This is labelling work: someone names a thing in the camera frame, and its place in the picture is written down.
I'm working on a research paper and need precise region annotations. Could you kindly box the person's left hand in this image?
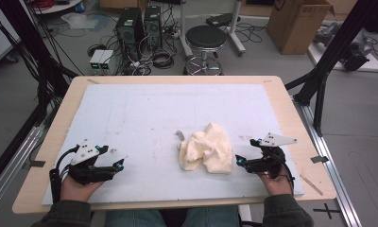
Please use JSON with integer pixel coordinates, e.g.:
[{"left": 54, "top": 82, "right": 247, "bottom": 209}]
[{"left": 60, "top": 174, "right": 105, "bottom": 202}]

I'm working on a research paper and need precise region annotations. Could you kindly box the clear plastic bag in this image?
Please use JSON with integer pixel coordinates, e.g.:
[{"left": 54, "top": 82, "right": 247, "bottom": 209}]
[{"left": 60, "top": 11, "right": 100, "bottom": 30}]

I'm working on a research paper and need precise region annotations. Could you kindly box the person's leg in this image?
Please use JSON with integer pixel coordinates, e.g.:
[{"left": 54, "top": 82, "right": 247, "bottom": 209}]
[
  {"left": 184, "top": 205, "right": 241, "bottom": 227},
  {"left": 104, "top": 209, "right": 166, "bottom": 227}
]

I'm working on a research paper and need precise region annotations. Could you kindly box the black round headset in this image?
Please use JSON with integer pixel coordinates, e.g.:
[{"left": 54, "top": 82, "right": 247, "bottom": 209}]
[{"left": 86, "top": 44, "right": 108, "bottom": 58}]

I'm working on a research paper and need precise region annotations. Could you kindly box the small white power box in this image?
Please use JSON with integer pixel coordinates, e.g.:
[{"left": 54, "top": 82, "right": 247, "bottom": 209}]
[
  {"left": 99, "top": 49, "right": 115, "bottom": 71},
  {"left": 89, "top": 49, "right": 106, "bottom": 71}
]

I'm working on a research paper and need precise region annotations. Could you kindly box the person's left leg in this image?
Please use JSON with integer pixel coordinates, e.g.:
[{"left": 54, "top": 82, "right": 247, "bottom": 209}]
[{"left": 104, "top": 209, "right": 166, "bottom": 227}]

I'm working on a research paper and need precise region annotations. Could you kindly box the coiled black cable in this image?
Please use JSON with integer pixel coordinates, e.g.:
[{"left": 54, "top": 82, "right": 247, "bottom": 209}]
[{"left": 151, "top": 49, "right": 176, "bottom": 70}]

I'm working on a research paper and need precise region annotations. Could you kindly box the white metal stand leg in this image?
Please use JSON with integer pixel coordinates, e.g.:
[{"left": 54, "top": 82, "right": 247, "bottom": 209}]
[
  {"left": 229, "top": 0, "right": 247, "bottom": 57},
  {"left": 179, "top": 0, "right": 195, "bottom": 60}
]

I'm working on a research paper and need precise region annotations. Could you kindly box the black frame strut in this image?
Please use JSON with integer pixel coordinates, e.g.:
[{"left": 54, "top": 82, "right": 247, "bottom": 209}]
[{"left": 284, "top": 0, "right": 378, "bottom": 137}]

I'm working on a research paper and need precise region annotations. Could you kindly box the thin wooden stick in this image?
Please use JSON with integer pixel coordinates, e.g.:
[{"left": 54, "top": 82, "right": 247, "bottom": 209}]
[{"left": 299, "top": 173, "right": 324, "bottom": 197}]

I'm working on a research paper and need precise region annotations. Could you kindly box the grey tape piece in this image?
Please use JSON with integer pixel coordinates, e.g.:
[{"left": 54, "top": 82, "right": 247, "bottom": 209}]
[
  {"left": 310, "top": 154, "right": 330, "bottom": 165},
  {"left": 22, "top": 159, "right": 46, "bottom": 169}
]

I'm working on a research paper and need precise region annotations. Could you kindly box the round white table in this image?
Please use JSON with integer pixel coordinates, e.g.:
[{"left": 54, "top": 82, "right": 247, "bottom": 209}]
[{"left": 31, "top": 0, "right": 84, "bottom": 15}]

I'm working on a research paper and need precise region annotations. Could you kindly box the white floor board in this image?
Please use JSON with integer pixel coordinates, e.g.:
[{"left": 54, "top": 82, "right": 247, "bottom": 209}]
[{"left": 307, "top": 30, "right": 378, "bottom": 73}]

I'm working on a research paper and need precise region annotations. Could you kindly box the large black computer tower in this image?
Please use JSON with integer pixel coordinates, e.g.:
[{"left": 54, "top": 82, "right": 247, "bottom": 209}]
[{"left": 114, "top": 7, "right": 146, "bottom": 61}]

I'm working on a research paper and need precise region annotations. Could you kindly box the person's right hand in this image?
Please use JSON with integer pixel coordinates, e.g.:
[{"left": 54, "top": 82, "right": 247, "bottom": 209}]
[{"left": 257, "top": 168, "right": 294, "bottom": 197}]

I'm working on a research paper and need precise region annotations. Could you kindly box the black flat pad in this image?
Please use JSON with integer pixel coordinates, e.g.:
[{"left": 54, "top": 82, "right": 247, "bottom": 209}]
[{"left": 205, "top": 12, "right": 242, "bottom": 28}]

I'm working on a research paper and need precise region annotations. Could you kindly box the white foam board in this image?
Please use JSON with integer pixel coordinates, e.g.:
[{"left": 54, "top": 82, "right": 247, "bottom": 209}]
[{"left": 42, "top": 83, "right": 305, "bottom": 206}]

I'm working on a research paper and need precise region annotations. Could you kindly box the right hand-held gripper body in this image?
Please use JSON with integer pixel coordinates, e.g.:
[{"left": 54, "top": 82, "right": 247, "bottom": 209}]
[{"left": 255, "top": 131, "right": 299, "bottom": 181}]

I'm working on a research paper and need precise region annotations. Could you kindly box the slim black computer tower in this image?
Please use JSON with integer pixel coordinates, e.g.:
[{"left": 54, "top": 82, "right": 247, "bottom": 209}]
[{"left": 143, "top": 5, "right": 163, "bottom": 52}]

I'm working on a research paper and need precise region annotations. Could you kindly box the brown cardboard box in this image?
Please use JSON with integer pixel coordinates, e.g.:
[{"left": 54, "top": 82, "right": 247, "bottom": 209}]
[{"left": 266, "top": 0, "right": 335, "bottom": 56}]

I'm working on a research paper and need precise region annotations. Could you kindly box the person's right leg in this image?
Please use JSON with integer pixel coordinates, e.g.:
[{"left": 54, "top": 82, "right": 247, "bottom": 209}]
[{"left": 184, "top": 205, "right": 241, "bottom": 227}]

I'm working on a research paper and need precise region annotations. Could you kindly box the black round stool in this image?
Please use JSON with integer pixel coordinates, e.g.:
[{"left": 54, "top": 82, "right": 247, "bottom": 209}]
[{"left": 183, "top": 25, "right": 229, "bottom": 77}]

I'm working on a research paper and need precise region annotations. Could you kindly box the black frame with cables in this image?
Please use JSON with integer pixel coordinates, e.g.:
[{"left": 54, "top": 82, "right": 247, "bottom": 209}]
[{"left": 0, "top": 0, "right": 78, "bottom": 128}]

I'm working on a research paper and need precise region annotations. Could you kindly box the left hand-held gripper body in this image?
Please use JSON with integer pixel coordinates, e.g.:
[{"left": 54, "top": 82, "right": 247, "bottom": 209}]
[{"left": 67, "top": 138, "right": 129, "bottom": 186}]

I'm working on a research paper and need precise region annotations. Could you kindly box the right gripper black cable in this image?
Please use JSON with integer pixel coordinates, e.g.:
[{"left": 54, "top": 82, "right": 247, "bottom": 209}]
[{"left": 270, "top": 152, "right": 296, "bottom": 194}]

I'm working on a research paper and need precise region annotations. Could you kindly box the aluminium rail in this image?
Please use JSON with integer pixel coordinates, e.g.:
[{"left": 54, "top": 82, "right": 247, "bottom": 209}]
[
  {"left": 0, "top": 125, "right": 45, "bottom": 216},
  {"left": 291, "top": 95, "right": 364, "bottom": 227}
]

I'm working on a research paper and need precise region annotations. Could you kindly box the grey and black machine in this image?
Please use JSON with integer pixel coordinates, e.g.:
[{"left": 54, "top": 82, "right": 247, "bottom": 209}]
[{"left": 313, "top": 21, "right": 374, "bottom": 72}]

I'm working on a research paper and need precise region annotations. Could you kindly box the cream muslin cloth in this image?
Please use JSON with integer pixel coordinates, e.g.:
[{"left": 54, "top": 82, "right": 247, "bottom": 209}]
[{"left": 175, "top": 122, "right": 235, "bottom": 175}]

